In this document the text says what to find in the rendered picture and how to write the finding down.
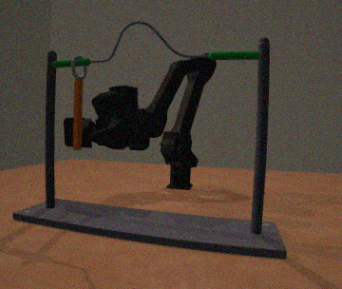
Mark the orange handle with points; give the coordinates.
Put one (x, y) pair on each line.
(78, 105)

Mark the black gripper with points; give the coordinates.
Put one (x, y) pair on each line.
(112, 133)

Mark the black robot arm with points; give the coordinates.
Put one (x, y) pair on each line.
(122, 102)

